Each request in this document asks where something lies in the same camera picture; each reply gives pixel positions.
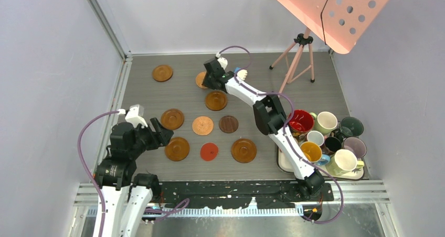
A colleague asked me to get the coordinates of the black small cup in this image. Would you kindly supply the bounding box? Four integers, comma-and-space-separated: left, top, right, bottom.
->
324, 137, 342, 155

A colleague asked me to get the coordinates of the dark walnut coaster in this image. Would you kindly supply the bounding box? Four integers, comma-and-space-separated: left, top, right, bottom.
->
218, 115, 239, 134

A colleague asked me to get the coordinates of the cream green mug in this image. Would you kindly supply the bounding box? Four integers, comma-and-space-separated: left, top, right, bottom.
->
310, 111, 338, 136

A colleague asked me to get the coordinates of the pink music stand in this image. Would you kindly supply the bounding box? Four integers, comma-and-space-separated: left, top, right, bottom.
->
269, 0, 389, 91

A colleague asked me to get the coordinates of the black floral mug red inside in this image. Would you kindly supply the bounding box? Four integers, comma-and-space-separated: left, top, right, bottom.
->
289, 110, 314, 141

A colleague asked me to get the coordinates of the aluminium frame post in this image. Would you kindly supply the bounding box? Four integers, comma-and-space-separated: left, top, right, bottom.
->
87, 0, 132, 61

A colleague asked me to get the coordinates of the woven rattan coaster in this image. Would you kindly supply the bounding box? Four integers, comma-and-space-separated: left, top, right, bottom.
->
195, 71, 207, 89
192, 116, 214, 136

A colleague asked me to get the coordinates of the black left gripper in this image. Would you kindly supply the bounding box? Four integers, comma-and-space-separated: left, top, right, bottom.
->
129, 117, 173, 157

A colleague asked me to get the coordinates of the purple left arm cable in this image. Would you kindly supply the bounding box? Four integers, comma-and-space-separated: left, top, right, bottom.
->
77, 110, 190, 237

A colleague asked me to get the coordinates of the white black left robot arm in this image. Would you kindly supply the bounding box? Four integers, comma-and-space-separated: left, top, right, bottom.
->
93, 117, 174, 236

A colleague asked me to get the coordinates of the grey purple mug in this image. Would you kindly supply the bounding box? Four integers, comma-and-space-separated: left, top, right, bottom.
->
343, 137, 367, 158

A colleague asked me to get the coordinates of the brown ringed coaster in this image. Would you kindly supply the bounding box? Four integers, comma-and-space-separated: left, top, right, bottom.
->
152, 64, 173, 82
165, 137, 190, 161
205, 91, 228, 111
161, 109, 185, 130
231, 138, 257, 164

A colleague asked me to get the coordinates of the pale yellow green mug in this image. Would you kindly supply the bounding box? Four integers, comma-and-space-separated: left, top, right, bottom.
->
326, 149, 365, 176

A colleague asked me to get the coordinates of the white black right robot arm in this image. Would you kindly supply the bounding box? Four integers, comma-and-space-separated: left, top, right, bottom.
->
203, 57, 324, 201

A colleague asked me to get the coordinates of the small white cup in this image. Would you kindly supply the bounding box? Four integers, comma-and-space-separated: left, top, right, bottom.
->
306, 130, 325, 148

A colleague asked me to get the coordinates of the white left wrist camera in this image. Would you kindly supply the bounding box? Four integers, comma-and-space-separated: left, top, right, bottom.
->
118, 104, 147, 128

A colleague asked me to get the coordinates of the dark green mug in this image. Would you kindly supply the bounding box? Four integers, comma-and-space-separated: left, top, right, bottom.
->
334, 116, 364, 140

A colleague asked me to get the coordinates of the white tray black rim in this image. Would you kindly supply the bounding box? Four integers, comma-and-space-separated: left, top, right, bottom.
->
276, 147, 367, 181

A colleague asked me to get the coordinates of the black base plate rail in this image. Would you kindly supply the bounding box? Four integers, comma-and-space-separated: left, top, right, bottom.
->
73, 179, 390, 225

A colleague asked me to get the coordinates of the blue butterfly plate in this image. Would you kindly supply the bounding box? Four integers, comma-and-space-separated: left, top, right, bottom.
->
300, 142, 331, 166

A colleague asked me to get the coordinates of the blue white toy block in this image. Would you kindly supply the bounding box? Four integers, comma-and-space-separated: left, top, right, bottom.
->
234, 68, 248, 81

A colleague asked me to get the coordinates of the red apple paper coaster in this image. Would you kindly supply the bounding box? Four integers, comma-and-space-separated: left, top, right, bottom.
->
200, 143, 219, 161

